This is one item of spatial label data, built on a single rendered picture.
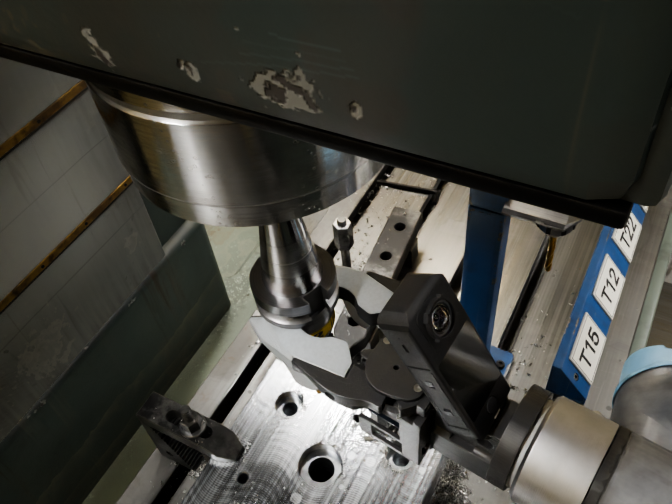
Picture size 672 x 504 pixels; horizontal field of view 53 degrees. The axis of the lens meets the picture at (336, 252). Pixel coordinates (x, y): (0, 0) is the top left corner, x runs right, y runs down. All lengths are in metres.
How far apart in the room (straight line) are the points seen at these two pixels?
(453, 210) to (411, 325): 0.74
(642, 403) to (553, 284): 0.46
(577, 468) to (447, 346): 0.10
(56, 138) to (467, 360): 0.61
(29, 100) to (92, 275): 0.28
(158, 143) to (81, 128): 0.59
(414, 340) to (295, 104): 0.23
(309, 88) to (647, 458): 0.33
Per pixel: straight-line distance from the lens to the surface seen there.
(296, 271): 0.45
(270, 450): 0.78
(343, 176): 0.33
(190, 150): 0.30
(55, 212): 0.91
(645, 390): 0.59
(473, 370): 0.43
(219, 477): 0.78
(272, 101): 0.18
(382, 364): 0.46
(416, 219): 1.00
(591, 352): 0.92
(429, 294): 0.39
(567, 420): 0.44
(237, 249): 1.52
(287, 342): 0.48
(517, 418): 0.44
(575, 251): 1.07
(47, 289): 0.95
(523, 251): 1.06
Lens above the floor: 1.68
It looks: 48 degrees down
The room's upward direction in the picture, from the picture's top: 7 degrees counter-clockwise
